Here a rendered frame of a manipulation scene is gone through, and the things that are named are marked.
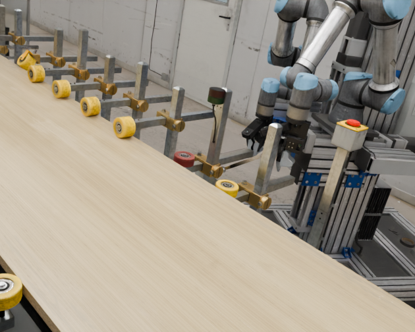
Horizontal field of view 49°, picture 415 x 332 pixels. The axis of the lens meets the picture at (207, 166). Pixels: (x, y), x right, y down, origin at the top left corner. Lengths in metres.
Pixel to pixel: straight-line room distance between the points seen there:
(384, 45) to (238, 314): 1.18
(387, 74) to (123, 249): 1.23
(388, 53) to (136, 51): 5.00
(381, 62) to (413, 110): 0.58
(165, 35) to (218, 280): 5.11
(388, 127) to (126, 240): 1.60
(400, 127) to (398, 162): 0.34
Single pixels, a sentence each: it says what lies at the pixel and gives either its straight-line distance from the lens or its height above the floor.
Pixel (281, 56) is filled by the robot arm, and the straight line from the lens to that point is 2.41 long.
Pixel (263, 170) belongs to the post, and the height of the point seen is 0.95.
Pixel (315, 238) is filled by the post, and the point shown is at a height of 0.83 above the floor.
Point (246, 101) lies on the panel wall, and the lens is 5.08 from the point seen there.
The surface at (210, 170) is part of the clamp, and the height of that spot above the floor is 0.85.
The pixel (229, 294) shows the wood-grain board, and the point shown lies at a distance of 1.08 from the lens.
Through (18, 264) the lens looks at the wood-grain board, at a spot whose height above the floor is 0.90.
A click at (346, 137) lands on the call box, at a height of 1.19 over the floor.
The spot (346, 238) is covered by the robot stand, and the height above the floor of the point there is 0.33.
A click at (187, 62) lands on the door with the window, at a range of 5.73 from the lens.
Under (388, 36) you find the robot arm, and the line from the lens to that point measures 1.82.
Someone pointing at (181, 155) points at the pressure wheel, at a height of 0.90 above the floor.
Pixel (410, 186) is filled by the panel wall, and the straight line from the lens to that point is 4.26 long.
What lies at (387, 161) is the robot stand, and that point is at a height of 0.95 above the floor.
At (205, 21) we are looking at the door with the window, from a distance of 5.51.
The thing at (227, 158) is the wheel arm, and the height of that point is 0.86.
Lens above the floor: 1.58
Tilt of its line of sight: 24 degrees down
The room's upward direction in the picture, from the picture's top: 11 degrees clockwise
